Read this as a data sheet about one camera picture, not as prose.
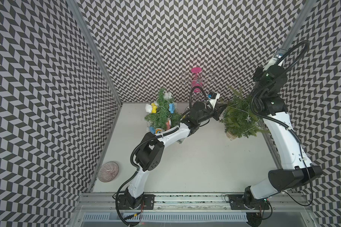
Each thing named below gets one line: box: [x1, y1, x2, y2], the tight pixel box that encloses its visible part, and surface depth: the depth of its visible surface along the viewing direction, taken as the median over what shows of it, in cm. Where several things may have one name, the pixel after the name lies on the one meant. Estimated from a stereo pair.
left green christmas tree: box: [144, 87, 182, 131], surface depth 76 cm
